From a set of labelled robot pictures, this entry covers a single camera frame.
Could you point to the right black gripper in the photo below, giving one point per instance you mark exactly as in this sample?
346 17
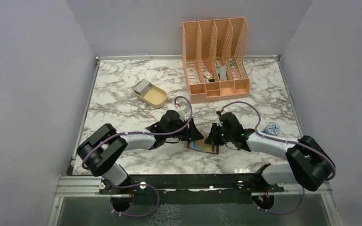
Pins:
212 139

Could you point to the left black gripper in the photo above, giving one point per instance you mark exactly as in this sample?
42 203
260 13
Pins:
191 133

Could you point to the brown leather card holder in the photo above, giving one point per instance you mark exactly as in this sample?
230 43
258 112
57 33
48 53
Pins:
201 146

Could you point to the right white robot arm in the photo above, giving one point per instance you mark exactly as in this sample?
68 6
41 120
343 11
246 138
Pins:
306 163

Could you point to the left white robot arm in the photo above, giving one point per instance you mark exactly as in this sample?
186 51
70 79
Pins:
102 149

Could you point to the tan oval card tray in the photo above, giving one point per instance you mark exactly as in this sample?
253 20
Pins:
156 97

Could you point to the small box in organizer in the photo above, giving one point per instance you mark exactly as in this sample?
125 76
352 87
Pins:
208 77

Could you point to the green white tube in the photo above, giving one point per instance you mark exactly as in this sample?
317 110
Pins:
232 64

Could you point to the orange plastic file organizer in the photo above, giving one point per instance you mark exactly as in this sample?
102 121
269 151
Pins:
208 44

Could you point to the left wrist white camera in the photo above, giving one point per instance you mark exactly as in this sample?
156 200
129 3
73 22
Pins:
184 109

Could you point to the wrist white camera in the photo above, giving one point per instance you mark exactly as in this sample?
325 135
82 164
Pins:
219 111
184 109

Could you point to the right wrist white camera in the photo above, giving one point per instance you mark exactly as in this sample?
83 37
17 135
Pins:
219 111

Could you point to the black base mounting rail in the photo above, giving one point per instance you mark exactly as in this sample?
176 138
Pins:
188 189

